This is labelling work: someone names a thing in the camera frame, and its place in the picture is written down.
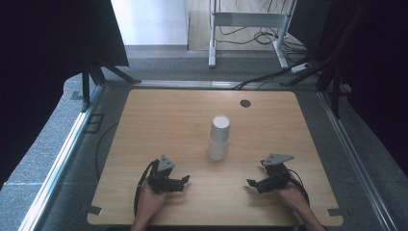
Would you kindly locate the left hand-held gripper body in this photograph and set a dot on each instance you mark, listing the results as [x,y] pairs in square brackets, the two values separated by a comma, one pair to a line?
[162,174]

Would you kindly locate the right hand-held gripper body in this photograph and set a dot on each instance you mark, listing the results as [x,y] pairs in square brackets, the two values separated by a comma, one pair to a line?
[275,174]

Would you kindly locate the white paper cup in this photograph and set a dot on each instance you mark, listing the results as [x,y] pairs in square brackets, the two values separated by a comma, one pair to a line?
[220,126]
[218,151]

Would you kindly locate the person's left hand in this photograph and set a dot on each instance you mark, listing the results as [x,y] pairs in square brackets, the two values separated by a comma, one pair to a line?
[150,200]

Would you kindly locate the person's right hand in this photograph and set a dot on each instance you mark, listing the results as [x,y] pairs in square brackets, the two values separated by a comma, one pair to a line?
[293,197]

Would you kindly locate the white power strip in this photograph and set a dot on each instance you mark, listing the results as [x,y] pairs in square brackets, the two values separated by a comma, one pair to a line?
[300,67]

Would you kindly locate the black tripod stand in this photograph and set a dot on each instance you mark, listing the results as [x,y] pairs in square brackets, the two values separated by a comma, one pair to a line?
[333,70]
[96,75]

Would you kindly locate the black curtain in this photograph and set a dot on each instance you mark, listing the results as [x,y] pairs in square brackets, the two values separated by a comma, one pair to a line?
[378,64]
[48,64]

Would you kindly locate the aluminium floor rail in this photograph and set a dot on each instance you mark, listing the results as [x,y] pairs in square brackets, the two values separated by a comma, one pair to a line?
[61,160]
[356,154]
[186,84]

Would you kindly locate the white metal stand frame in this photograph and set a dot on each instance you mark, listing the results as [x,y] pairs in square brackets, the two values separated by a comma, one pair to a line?
[247,19]

